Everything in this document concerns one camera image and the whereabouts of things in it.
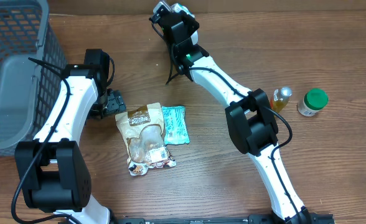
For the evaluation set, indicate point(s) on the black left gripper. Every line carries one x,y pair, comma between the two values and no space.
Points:
117,104

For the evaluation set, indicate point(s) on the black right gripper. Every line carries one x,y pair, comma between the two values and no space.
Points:
177,16

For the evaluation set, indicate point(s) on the brown snack packet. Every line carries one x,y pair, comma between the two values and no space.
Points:
142,132

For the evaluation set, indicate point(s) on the teal tissue pack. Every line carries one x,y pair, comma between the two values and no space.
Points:
175,127

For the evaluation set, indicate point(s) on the clear yellow liquid bottle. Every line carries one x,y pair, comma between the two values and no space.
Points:
280,98

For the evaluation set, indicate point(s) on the green lid white jar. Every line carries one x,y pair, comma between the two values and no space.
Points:
313,101

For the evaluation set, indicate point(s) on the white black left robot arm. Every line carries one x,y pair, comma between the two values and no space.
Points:
53,175

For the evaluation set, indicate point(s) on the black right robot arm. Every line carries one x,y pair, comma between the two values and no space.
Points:
251,121

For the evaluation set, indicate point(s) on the white barcode scanner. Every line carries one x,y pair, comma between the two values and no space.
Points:
195,36

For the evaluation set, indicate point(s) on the grey plastic mesh basket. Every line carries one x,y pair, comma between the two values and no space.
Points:
27,91

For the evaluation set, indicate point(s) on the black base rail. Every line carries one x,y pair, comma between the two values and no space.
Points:
251,219

